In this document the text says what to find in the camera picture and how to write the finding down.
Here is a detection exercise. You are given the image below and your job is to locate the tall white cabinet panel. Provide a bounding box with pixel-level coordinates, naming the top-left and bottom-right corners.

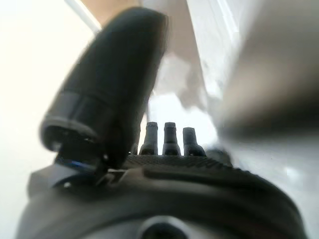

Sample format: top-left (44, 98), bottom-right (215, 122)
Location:
top-left (186, 0), bottom-right (242, 118)

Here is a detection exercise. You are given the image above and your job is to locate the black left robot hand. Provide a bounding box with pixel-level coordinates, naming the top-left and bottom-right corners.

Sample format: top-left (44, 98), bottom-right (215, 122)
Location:
top-left (13, 6), bottom-right (306, 239)

